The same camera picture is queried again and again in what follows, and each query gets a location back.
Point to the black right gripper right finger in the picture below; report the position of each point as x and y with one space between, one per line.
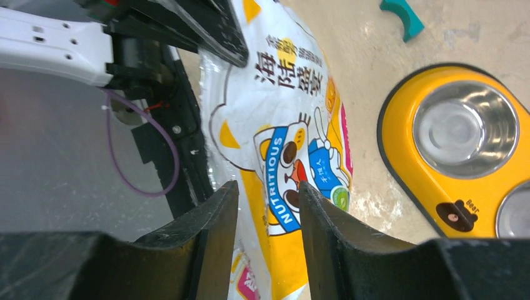
347 259

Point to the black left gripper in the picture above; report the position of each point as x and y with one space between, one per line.
145 67

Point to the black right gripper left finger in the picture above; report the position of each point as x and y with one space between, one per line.
189 258

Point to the white yellow pet food bag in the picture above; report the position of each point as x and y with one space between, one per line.
272 125

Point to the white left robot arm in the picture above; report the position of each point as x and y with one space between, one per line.
70 49

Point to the yellow double pet bowl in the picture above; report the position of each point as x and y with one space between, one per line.
456 140

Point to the teal arch block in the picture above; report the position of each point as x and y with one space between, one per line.
412 24

